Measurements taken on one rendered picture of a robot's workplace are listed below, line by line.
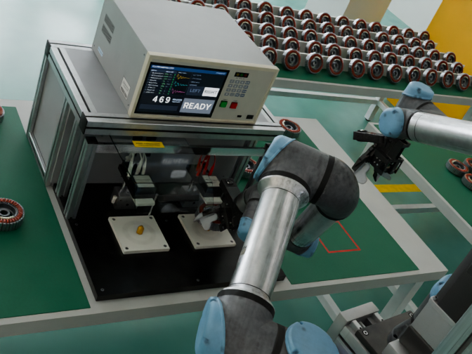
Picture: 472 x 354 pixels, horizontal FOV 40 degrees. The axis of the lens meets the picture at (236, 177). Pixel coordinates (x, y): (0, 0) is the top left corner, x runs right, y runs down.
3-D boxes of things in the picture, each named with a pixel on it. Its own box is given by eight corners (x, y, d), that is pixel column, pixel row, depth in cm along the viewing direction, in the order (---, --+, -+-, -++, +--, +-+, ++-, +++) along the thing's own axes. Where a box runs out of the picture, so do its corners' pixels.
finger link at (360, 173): (352, 192, 187) (376, 170, 186) (338, 179, 190) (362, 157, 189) (355, 196, 189) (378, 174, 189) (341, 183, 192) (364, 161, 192)
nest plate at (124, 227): (168, 251, 200) (170, 248, 199) (123, 254, 192) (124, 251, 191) (152, 218, 210) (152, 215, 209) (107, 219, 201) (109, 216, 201)
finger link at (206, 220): (192, 234, 203) (218, 225, 200) (188, 215, 205) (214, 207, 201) (197, 235, 206) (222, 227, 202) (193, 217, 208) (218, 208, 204)
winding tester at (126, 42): (255, 124, 210) (279, 69, 199) (129, 117, 186) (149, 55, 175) (206, 60, 235) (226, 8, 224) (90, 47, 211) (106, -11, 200)
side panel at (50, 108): (54, 186, 208) (77, 102, 191) (45, 186, 206) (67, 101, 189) (34, 133, 226) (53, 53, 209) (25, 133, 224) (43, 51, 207)
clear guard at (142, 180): (213, 211, 184) (220, 195, 181) (135, 213, 171) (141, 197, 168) (171, 141, 205) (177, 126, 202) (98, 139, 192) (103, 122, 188)
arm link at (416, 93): (423, 95, 172) (404, 77, 177) (402, 128, 178) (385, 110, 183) (442, 96, 176) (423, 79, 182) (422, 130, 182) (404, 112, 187)
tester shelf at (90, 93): (280, 142, 217) (286, 130, 214) (82, 134, 179) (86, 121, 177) (225, 71, 245) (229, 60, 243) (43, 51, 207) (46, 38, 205)
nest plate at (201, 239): (234, 246, 213) (236, 244, 213) (194, 249, 205) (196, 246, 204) (215, 215, 223) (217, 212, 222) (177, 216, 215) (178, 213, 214)
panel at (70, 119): (227, 182, 242) (258, 115, 226) (50, 183, 205) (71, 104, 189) (226, 180, 242) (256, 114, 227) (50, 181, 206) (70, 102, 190)
